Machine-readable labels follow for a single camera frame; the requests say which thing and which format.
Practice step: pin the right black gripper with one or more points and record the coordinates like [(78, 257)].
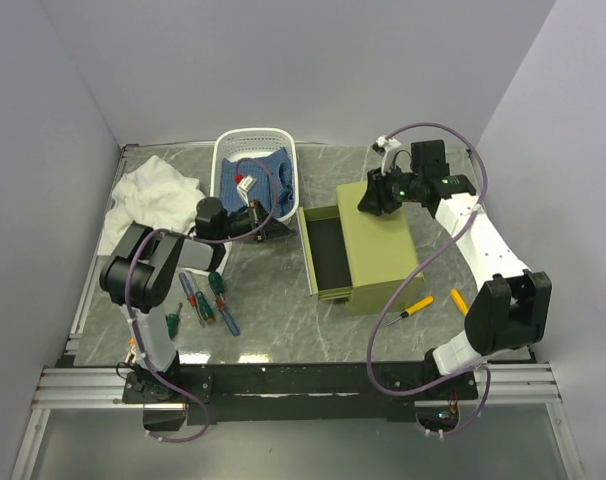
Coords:
[(376, 200)]

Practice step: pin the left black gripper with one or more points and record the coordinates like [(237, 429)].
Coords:
[(273, 229)]

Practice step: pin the olive green metal drawer box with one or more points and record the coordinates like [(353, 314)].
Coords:
[(380, 250)]

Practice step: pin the yellow precision screwdriver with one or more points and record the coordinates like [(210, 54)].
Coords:
[(413, 309)]

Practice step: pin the white cloth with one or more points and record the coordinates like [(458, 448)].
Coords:
[(155, 195)]

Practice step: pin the yellow short screwdriver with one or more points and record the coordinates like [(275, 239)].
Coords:
[(459, 302)]

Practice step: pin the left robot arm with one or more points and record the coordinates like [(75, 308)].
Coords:
[(138, 276)]

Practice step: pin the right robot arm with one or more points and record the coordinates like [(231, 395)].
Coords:
[(512, 301)]

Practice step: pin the blue checkered cloth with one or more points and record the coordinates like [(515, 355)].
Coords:
[(268, 180)]

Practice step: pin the white plastic perforated basket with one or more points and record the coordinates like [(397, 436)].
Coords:
[(249, 144)]

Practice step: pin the stubby green screwdriver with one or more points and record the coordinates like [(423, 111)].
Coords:
[(173, 321)]

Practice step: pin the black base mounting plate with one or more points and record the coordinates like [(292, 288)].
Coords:
[(279, 392)]

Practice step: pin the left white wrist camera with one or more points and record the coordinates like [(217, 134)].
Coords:
[(244, 184)]

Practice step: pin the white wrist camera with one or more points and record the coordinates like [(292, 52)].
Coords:
[(244, 184), (387, 148)]

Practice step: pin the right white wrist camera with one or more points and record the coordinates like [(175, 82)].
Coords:
[(387, 148)]

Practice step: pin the blue red handled screwdriver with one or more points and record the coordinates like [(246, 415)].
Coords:
[(227, 317)]

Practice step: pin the orange handled pliers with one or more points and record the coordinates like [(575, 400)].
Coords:
[(131, 355)]

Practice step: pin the aluminium frame rail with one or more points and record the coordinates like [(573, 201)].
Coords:
[(101, 388)]

